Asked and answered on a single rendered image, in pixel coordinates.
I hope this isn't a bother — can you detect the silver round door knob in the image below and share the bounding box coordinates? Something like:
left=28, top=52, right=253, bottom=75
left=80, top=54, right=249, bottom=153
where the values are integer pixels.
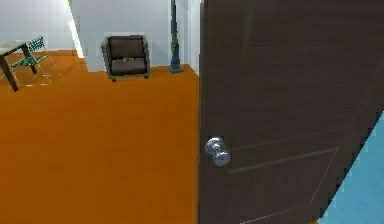
left=204, top=136, right=232, bottom=167

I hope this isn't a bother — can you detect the blue floor lamp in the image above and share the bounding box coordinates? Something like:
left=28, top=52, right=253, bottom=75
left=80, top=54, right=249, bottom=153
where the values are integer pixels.
left=167, top=0, right=185, bottom=74

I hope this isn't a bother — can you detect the dark brown armchair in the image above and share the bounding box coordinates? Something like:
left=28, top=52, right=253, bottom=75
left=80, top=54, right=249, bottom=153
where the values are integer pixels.
left=100, top=34, right=152, bottom=83

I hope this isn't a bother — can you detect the dark brown room door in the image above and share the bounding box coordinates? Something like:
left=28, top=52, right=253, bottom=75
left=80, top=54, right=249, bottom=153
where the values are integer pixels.
left=198, top=0, right=384, bottom=224

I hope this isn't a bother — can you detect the green lattice folding chair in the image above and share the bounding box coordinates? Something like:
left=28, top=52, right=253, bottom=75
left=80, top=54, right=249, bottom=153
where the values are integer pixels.
left=9, top=35, right=58, bottom=87

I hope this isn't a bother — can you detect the dark table with pale top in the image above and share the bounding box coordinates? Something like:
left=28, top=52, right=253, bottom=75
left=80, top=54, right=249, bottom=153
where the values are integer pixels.
left=0, top=39, right=38, bottom=93

